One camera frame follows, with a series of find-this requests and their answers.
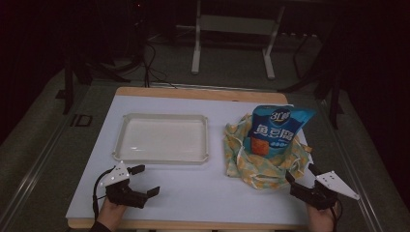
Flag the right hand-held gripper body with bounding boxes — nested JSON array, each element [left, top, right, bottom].
[[289, 170, 361, 212]]

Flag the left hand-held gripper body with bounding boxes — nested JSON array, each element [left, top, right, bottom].
[[100, 160, 148, 209]]

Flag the person's left hand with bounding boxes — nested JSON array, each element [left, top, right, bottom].
[[96, 196, 128, 232]]

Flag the person's right hand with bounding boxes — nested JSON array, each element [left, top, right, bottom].
[[306, 201, 340, 232]]

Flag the yellow green patterned cloth bag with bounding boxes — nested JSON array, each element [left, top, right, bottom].
[[223, 112, 314, 191]]

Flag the white plastic tray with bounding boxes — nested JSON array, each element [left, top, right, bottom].
[[111, 112, 210, 165]]

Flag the white table mat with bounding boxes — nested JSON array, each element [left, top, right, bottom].
[[65, 94, 318, 226]]

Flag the blue snack bag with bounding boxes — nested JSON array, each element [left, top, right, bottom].
[[243, 103, 317, 160]]

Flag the white metal stand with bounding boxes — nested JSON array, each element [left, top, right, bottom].
[[190, 0, 286, 81]]

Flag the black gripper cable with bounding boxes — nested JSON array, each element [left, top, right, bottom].
[[92, 166, 116, 224]]

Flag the black floor socket frame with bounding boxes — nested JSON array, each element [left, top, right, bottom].
[[70, 113, 94, 128]]

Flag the black floor cables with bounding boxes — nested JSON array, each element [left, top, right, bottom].
[[140, 40, 179, 90]]

